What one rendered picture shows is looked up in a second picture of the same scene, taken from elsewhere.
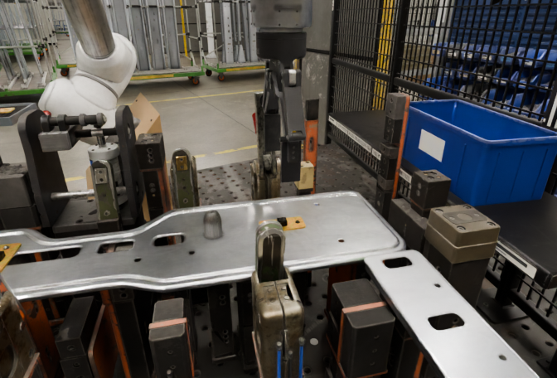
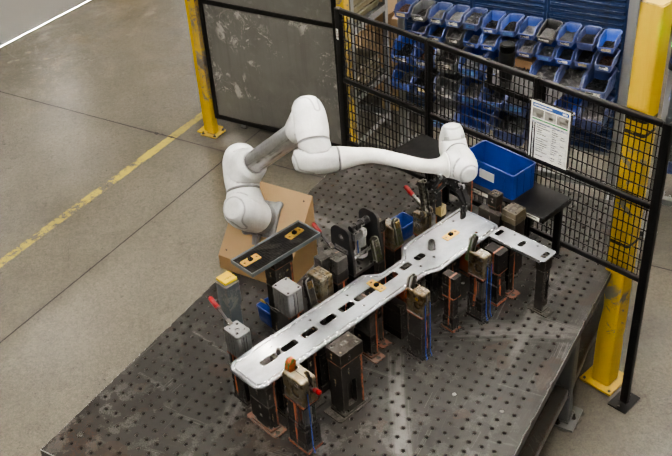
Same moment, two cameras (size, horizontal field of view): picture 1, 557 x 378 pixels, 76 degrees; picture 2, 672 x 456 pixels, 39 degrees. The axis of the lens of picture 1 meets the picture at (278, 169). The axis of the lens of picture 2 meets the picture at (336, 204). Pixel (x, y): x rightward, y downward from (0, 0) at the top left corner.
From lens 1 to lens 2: 356 cm
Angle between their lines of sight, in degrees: 27
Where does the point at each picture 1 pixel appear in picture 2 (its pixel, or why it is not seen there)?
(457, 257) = (516, 223)
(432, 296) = (515, 238)
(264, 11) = not seen: hidden behind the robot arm
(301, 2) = not seen: hidden behind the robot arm
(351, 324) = (498, 255)
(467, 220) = (516, 209)
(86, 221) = (364, 267)
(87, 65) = (252, 179)
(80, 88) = (253, 196)
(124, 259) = (416, 267)
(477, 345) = (531, 245)
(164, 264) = (431, 263)
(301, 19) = not seen: hidden behind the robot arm
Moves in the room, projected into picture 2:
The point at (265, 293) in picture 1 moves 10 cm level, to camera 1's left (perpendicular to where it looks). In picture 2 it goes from (479, 254) to (459, 262)
